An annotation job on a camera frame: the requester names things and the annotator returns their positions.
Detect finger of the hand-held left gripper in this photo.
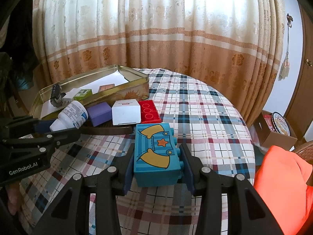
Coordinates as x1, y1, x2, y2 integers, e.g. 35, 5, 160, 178
0, 127, 82, 155
0, 117, 58, 135

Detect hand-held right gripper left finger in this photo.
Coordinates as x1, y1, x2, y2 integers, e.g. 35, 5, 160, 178
32, 149, 137, 235

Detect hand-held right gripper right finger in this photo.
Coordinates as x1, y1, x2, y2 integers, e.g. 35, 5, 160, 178
180, 143, 277, 235

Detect white plastic bottle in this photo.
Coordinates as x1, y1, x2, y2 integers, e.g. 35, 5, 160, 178
49, 101, 89, 131

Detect black hair clip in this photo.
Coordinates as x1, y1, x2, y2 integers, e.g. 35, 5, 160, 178
49, 84, 67, 108

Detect blue toy brick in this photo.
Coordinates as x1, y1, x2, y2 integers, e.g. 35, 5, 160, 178
133, 123, 184, 188

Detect purple box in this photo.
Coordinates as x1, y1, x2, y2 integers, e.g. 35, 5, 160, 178
87, 102, 113, 127

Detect green toy brick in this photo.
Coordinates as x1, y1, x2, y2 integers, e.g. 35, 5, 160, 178
73, 89, 93, 101

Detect white box with red label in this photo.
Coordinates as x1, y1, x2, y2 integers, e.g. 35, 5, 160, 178
112, 99, 142, 126

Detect pink card box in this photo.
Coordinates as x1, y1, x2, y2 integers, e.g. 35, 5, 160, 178
98, 83, 115, 93

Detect red toy brick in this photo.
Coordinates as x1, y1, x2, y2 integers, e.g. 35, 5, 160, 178
138, 99, 162, 123

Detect gold metal tin box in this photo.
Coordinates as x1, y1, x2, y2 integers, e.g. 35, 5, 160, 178
29, 64, 149, 120

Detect person's left hand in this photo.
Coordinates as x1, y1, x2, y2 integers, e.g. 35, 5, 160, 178
4, 185, 22, 216

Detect dark jacket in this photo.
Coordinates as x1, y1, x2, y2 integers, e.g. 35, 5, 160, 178
0, 0, 40, 91

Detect white plastic bag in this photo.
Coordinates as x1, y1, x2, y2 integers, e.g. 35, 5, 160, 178
252, 125, 265, 153

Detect white paper lining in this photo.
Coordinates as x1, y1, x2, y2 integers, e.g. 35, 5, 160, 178
40, 70, 131, 117

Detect orange cloth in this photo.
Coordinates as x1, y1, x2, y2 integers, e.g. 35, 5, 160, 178
253, 146, 313, 235

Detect cardboard box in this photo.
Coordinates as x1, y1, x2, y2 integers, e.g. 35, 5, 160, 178
254, 110, 297, 150

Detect red and white packet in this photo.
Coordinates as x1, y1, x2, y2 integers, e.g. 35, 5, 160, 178
263, 114, 273, 131

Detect round blue cookie tin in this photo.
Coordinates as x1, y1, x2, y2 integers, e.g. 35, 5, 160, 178
270, 112, 291, 136

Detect wicker chair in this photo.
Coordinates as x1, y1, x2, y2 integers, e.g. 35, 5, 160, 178
293, 141, 313, 162

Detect wooden cabinet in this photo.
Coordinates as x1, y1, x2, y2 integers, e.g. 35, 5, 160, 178
285, 7, 313, 142

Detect curtain tassel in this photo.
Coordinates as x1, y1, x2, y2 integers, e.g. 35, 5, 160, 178
279, 13, 294, 81

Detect cream and orange curtain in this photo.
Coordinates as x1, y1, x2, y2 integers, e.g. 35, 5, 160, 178
32, 0, 285, 128

